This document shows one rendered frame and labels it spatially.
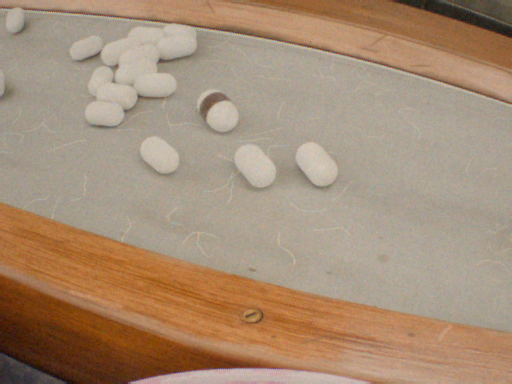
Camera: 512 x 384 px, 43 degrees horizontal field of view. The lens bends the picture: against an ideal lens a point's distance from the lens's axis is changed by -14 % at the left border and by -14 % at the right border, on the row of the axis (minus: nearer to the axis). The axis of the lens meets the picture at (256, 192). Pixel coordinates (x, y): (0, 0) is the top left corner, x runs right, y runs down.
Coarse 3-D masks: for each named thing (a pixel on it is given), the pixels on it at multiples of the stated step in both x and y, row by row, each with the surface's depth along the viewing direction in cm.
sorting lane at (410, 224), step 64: (0, 64) 58; (64, 64) 58; (192, 64) 58; (256, 64) 59; (320, 64) 60; (0, 128) 50; (64, 128) 50; (128, 128) 50; (192, 128) 51; (256, 128) 51; (320, 128) 52; (384, 128) 53; (448, 128) 54; (0, 192) 44; (64, 192) 44; (128, 192) 45; (192, 192) 45; (256, 192) 46; (320, 192) 46; (384, 192) 47; (448, 192) 48; (192, 256) 41; (256, 256) 42; (320, 256) 42; (384, 256) 42; (448, 256) 42; (448, 320) 38
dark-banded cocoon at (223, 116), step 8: (200, 96) 51; (216, 104) 50; (224, 104) 50; (232, 104) 50; (208, 112) 50; (216, 112) 49; (224, 112) 49; (232, 112) 49; (208, 120) 50; (216, 120) 49; (224, 120) 49; (232, 120) 50; (216, 128) 50; (224, 128) 50; (232, 128) 50
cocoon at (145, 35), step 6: (132, 30) 59; (138, 30) 59; (144, 30) 59; (150, 30) 59; (156, 30) 59; (162, 30) 59; (132, 36) 59; (138, 36) 59; (144, 36) 58; (150, 36) 58; (156, 36) 58; (162, 36) 59; (144, 42) 59; (150, 42) 59; (156, 42) 59
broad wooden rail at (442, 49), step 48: (0, 0) 68; (48, 0) 67; (96, 0) 66; (144, 0) 65; (192, 0) 64; (240, 0) 64; (288, 0) 65; (336, 0) 66; (384, 0) 68; (336, 48) 62; (384, 48) 61; (432, 48) 60; (480, 48) 62
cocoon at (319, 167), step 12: (312, 144) 47; (300, 156) 47; (312, 156) 46; (324, 156) 46; (300, 168) 48; (312, 168) 46; (324, 168) 46; (336, 168) 46; (312, 180) 46; (324, 180) 46
